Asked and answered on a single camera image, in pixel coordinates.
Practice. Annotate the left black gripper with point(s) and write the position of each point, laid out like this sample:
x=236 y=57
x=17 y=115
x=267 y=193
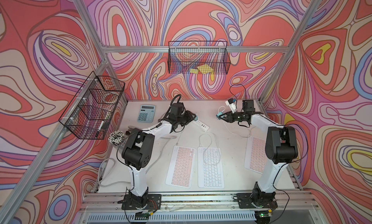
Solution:
x=189 y=118

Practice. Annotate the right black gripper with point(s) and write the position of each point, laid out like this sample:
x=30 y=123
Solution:
x=229 y=117

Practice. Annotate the white power strip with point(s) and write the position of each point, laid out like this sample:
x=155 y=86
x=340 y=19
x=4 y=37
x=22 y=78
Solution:
x=202 y=125

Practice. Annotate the pink keyboard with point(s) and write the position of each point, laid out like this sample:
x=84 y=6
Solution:
x=255 y=157
x=180 y=171

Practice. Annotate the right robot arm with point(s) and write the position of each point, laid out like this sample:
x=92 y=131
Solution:
x=280 y=145

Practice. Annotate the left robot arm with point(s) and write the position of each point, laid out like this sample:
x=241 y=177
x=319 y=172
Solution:
x=139 y=146

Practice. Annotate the white keyboard middle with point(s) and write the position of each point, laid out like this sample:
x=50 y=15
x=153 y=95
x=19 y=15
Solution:
x=210 y=169

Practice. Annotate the blue calculator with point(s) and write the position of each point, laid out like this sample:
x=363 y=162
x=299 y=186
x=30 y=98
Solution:
x=146 y=113

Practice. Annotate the yellow sticky notes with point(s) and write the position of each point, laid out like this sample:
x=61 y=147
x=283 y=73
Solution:
x=203 y=69

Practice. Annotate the clear cup of pens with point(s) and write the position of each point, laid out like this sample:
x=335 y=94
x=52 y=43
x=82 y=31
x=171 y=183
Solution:
x=117 y=139

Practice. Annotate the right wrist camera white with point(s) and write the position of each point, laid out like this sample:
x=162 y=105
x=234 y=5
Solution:
x=232 y=104

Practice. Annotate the black wire basket back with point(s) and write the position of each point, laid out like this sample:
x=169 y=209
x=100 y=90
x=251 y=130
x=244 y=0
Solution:
x=184 y=55

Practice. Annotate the black wire basket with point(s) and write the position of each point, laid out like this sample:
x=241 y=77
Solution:
x=184 y=55
x=95 y=100

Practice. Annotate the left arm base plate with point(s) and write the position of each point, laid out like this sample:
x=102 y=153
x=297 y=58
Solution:
x=150 y=202

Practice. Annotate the black wire basket left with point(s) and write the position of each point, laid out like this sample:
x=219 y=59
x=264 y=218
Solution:
x=95 y=100

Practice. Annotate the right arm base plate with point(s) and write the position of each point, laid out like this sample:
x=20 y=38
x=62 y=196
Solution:
x=264 y=201

